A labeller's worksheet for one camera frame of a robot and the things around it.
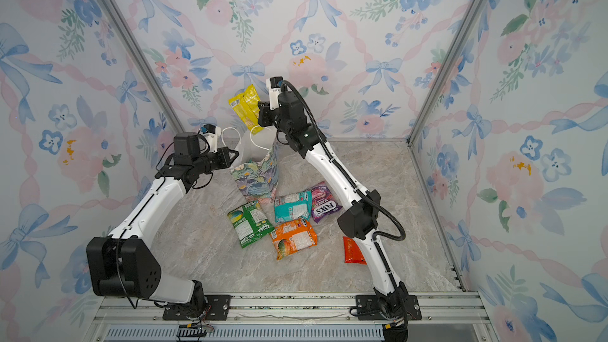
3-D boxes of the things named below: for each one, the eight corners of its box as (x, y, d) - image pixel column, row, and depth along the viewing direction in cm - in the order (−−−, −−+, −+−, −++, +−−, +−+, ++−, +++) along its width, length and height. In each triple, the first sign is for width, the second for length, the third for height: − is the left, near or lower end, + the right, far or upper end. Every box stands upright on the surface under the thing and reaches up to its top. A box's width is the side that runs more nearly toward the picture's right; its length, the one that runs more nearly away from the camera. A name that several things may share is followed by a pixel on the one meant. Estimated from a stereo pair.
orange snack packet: (277, 260, 85) (276, 257, 83) (269, 231, 91) (268, 229, 89) (319, 245, 88) (319, 242, 86) (308, 218, 95) (308, 215, 93)
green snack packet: (242, 248, 88) (241, 245, 85) (227, 216, 96) (225, 212, 94) (273, 230, 92) (273, 227, 90) (256, 201, 100) (255, 197, 98)
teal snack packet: (273, 222, 93) (272, 218, 91) (276, 195, 101) (275, 191, 98) (311, 222, 94) (311, 218, 91) (311, 196, 101) (311, 191, 98)
